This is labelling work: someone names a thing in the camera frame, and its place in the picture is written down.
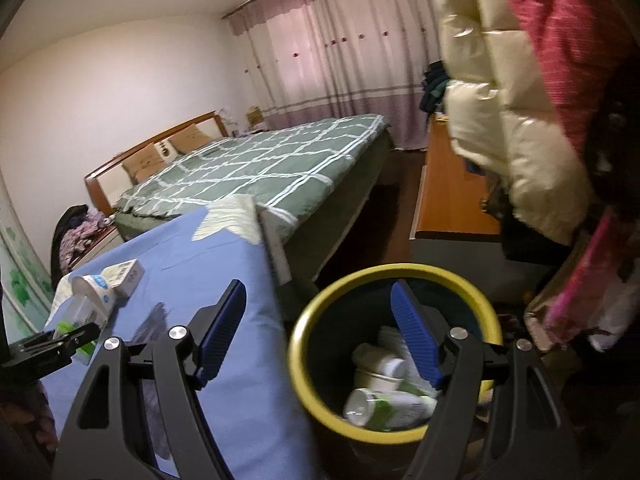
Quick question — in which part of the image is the red garment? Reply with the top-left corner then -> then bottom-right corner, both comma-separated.
482,0 -> 640,161

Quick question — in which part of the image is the white paper cup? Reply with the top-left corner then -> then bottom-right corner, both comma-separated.
354,367 -> 403,392

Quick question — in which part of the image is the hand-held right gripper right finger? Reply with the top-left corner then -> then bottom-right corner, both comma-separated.
390,280 -> 581,480

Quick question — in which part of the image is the green plaid duvet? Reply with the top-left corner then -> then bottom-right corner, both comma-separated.
112,114 -> 391,233

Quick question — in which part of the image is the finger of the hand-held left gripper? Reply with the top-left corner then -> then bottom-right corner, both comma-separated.
0,322 -> 101,378

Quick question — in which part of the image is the wooden bed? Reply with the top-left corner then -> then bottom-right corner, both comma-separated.
84,110 -> 396,281

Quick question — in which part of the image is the pink floral garment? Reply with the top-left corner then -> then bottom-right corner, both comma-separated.
545,210 -> 640,351

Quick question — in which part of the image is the glass sliding wardrobe door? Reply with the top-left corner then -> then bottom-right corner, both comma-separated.
0,170 -> 56,331

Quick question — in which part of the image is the pink curtain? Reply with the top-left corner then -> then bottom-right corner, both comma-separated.
227,0 -> 446,151

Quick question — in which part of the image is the clear bottle with green label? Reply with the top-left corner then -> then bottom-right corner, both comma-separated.
54,297 -> 108,366

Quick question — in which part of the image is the cream puffer jacket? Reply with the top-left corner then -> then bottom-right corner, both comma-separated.
430,0 -> 596,246

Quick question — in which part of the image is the orange wooden desk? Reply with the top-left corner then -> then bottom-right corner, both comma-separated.
409,115 -> 506,261

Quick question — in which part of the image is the brown pillow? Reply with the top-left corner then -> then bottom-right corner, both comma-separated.
121,144 -> 166,183
167,126 -> 213,155

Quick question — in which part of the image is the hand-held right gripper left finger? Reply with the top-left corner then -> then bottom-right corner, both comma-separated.
50,280 -> 248,480

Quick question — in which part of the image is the person's left hand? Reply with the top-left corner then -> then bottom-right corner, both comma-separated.
0,380 -> 58,461

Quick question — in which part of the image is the yellow-rimmed black bin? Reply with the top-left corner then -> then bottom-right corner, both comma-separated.
287,263 -> 503,448

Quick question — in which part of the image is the white drink bottle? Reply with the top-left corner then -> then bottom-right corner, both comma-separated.
342,387 -> 437,432

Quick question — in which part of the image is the pile of dark clothes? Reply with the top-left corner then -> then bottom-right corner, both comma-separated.
420,62 -> 451,116

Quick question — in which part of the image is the white nightstand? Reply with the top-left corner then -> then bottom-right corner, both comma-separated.
67,227 -> 126,271

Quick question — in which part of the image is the white pill bottle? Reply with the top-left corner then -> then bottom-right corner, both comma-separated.
351,342 -> 407,380

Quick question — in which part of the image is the small green and white box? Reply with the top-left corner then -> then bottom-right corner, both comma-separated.
102,259 -> 146,297

